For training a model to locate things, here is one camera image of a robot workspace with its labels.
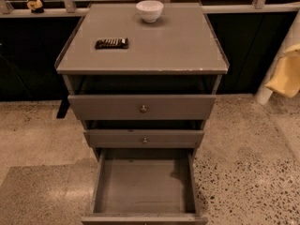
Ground white diagonal pillar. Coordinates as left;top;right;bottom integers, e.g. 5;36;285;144
254;11;300;105

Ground grey bottom drawer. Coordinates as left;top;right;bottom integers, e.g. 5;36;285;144
82;148;208;225

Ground white ceramic bowl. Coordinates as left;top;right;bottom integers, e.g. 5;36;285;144
136;0;164;23

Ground small yellow black object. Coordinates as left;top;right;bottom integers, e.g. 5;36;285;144
26;0;44;13

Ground metal railing frame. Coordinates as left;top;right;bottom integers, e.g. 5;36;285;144
0;0;300;19

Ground grey middle drawer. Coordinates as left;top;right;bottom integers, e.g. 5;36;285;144
83;129;204;148

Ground brass top drawer knob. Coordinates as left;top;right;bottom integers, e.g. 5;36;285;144
140;105;148;113

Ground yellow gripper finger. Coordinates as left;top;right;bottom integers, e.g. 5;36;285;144
283;44;300;57

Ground dark snack bar packet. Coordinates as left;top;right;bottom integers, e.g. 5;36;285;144
95;37;129;50

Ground grey top drawer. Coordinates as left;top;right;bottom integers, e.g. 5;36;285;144
68;95;216;120

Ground grey drawer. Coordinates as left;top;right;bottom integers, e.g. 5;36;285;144
68;95;216;120
82;148;208;225
83;129;204;148

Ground yellow sponge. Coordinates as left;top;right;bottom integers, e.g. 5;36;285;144
265;55;300;98

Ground grey drawer cabinet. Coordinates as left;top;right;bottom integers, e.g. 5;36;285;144
53;1;231;225

